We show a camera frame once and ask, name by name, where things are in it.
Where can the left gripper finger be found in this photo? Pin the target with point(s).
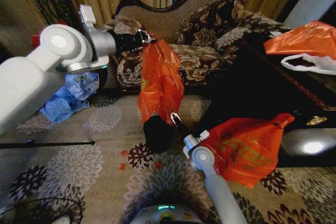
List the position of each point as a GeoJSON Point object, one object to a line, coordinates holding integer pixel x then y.
{"type": "Point", "coordinates": [142, 35]}
{"type": "Point", "coordinates": [151, 40]}

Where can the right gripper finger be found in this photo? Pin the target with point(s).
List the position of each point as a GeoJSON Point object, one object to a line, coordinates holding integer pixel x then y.
{"type": "Point", "coordinates": [172, 117]}
{"type": "Point", "coordinates": [178, 119]}

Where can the orange plastic garbage bag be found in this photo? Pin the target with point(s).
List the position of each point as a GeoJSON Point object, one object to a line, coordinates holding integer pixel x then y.
{"type": "Point", "coordinates": [160, 79]}

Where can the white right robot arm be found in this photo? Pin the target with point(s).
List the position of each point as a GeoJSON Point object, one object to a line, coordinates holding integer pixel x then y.
{"type": "Point", "coordinates": [215, 182]}

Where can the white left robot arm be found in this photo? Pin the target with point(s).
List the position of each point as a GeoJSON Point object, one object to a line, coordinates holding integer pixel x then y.
{"type": "Point", "coordinates": [29, 77]}

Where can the black trash bin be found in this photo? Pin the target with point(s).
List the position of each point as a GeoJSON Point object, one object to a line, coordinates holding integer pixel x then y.
{"type": "Point", "coordinates": [157, 137]}

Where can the orange bag with green print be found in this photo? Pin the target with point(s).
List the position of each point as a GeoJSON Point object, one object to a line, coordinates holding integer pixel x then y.
{"type": "Point", "coordinates": [244, 150]}

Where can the blue plastic bag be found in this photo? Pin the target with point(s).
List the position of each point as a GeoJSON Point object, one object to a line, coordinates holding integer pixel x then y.
{"type": "Point", "coordinates": [65, 98]}

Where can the white plastic bag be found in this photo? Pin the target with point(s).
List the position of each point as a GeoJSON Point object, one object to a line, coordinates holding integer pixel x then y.
{"type": "Point", "coordinates": [315, 65]}

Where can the crumpled orange plastic bag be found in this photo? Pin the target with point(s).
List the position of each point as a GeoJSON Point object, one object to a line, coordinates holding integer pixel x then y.
{"type": "Point", "coordinates": [304, 40]}

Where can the beige floral sofa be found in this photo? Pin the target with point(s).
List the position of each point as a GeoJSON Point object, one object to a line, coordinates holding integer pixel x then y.
{"type": "Point", "coordinates": [162, 19]}

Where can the small red paper scrap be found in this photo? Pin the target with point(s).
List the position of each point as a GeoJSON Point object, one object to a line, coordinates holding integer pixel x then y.
{"type": "Point", "coordinates": [158, 165]}
{"type": "Point", "coordinates": [122, 166]}
{"type": "Point", "coordinates": [124, 153]}

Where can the brown floral cushion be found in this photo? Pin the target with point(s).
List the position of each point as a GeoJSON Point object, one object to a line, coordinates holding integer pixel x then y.
{"type": "Point", "coordinates": [210, 22]}

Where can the black coffee table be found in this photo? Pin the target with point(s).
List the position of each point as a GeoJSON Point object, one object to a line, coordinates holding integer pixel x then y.
{"type": "Point", "coordinates": [257, 90]}

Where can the small red object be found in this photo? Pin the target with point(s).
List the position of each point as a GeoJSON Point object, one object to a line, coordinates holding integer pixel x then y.
{"type": "Point", "coordinates": [35, 39]}

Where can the floral patterned carpet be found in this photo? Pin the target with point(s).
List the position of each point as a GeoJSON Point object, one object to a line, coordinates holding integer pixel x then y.
{"type": "Point", "coordinates": [92, 176]}

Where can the thin black rod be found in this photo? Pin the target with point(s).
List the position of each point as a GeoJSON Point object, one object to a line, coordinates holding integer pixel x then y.
{"type": "Point", "coordinates": [52, 144]}

